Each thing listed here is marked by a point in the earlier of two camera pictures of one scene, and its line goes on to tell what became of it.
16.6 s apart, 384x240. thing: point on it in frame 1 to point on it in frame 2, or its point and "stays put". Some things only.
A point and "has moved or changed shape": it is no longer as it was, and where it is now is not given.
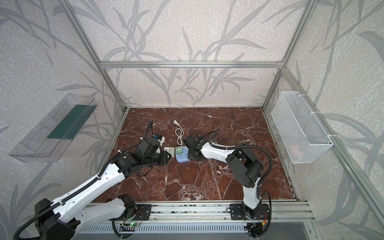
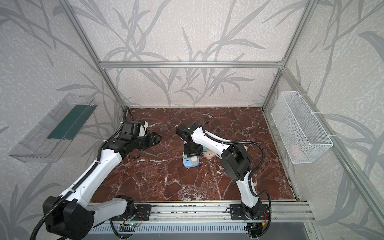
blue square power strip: (183, 157) has moved or changed shape
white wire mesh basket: (305, 138) stays put
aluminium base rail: (231, 212) stays put
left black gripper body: (163, 157) to (150, 139)
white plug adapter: (170, 150) has moved or changed shape
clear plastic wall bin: (49, 141) stays put
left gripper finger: (165, 157) to (147, 145)
